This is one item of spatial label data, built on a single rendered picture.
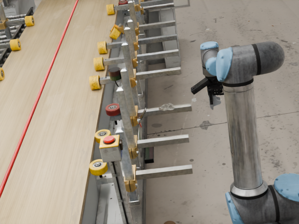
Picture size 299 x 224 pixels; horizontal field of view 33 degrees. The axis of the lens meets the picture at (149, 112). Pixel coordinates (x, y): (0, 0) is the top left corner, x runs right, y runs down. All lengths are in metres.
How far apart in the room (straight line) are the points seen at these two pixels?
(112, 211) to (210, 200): 1.06
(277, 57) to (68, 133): 1.16
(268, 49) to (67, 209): 1.00
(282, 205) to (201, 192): 1.40
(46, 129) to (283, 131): 1.98
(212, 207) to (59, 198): 1.39
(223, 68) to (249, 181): 0.47
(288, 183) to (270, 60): 0.53
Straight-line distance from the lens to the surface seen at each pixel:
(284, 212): 2.07
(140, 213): 2.26
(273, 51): 1.85
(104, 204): 2.48
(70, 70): 3.20
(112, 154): 1.80
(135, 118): 2.60
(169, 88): 4.67
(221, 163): 3.63
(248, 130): 1.89
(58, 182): 2.22
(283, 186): 2.06
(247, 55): 1.81
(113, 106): 2.66
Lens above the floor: 2.20
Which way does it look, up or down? 30 degrees down
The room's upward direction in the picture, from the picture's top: 10 degrees counter-clockwise
